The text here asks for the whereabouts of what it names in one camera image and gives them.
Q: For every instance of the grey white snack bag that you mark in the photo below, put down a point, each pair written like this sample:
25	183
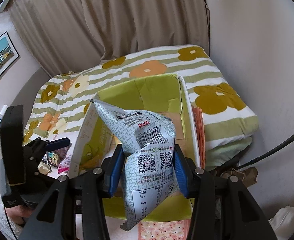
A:
148	141

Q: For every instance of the person's left hand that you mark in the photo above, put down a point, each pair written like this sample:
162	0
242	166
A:
18	213

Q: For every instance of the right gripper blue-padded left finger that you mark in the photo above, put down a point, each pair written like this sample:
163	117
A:
58	201

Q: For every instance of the pale green chip bag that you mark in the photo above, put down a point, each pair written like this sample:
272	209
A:
44	168

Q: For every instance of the white floral tablecloth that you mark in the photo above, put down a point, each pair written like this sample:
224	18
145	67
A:
157	225

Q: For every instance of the white fleece sleeve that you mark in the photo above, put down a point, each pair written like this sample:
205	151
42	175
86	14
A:
9	229

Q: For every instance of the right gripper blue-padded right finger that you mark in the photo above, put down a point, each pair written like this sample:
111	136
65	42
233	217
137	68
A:
223	207

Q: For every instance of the pink white snack bag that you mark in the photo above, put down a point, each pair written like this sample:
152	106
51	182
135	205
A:
64	165

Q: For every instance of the grey headboard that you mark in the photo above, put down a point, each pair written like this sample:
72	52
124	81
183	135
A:
26	96

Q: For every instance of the beige window curtain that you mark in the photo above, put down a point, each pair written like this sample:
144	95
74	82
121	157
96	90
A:
74	35

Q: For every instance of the green cardboard box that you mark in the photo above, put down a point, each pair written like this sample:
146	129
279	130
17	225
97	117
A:
158	93

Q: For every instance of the dark purple snack bag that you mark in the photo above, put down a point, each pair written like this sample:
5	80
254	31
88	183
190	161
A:
52	159

